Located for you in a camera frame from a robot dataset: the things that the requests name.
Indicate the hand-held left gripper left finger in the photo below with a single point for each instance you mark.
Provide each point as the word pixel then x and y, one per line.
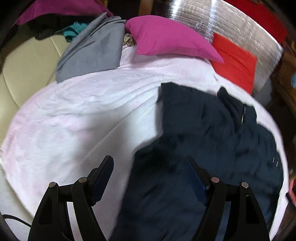
pixel 104 176

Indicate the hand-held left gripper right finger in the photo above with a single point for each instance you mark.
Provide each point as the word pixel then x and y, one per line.
pixel 196 180

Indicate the navy padded jacket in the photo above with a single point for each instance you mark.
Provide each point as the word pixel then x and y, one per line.
pixel 189 120

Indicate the pale pink blanket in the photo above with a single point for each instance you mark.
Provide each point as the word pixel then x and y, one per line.
pixel 81 104

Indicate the grey cloth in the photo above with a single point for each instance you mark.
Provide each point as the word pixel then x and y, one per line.
pixel 92 53

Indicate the red pillow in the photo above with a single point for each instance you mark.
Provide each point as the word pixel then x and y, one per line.
pixel 233 62

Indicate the cream leather sofa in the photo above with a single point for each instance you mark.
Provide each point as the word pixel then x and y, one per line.
pixel 23 69

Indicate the beige patterned cloth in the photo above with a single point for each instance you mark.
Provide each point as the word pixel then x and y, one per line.
pixel 129 40

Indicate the magenta pillow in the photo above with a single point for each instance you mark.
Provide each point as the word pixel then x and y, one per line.
pixel 166 39

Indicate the teal cloth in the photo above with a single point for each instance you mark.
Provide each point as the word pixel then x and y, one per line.
pixel 74 31

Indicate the silver foil insulation panel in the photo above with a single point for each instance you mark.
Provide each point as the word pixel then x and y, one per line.
pixel 231 25

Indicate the black garment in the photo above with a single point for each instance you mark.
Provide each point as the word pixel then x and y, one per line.
pixel 44 25

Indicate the magenta fleece garment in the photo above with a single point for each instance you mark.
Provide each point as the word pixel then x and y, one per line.
pixel 64 8

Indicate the red cloth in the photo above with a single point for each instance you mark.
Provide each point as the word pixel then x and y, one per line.
pixel 266 18

